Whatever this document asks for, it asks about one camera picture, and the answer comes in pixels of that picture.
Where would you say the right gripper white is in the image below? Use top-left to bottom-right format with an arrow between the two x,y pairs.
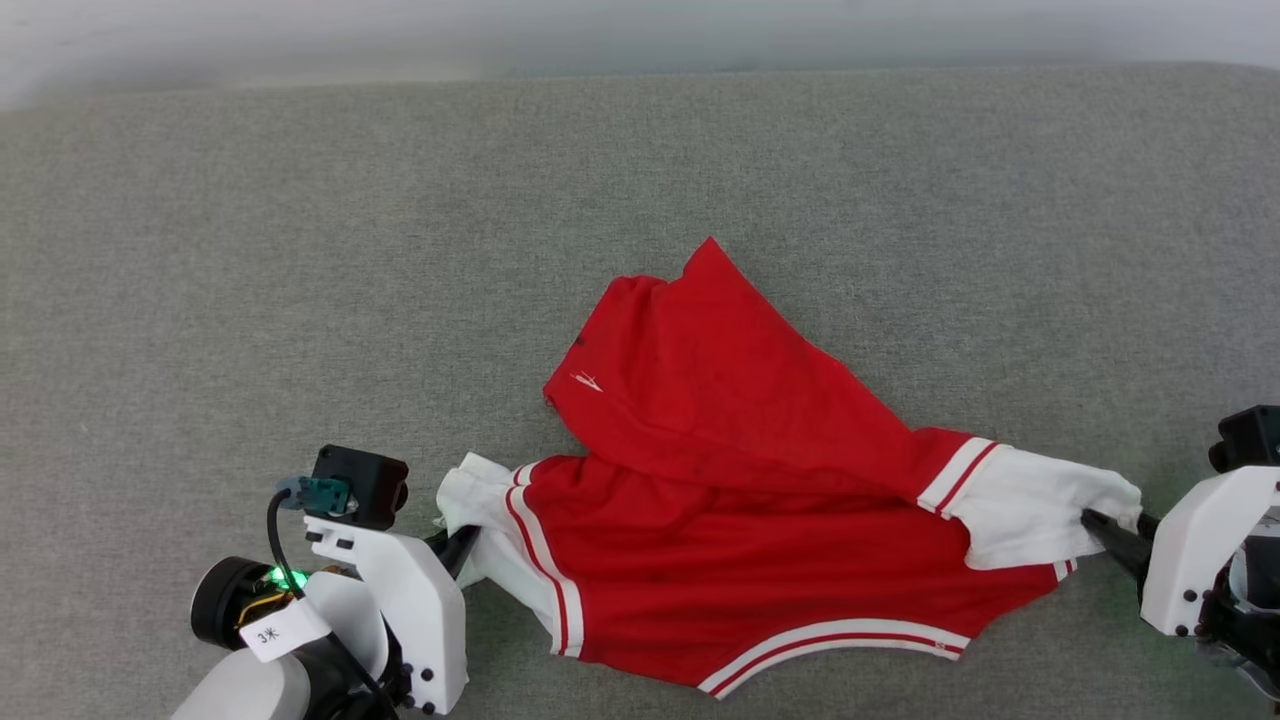
1081,465 -> 1280,638

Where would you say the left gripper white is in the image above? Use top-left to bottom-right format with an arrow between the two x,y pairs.
304,515 -> 484,717

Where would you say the red and white shirt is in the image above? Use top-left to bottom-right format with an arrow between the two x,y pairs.
435,237 -> 1144,699

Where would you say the white paper label tag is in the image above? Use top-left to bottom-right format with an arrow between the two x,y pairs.
239,597 -> 332,664

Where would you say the left teal cable connector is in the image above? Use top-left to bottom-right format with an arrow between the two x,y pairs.
277,477 -> 353,517

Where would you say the left black cable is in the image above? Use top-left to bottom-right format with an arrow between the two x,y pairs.
265,488 -> 401,720

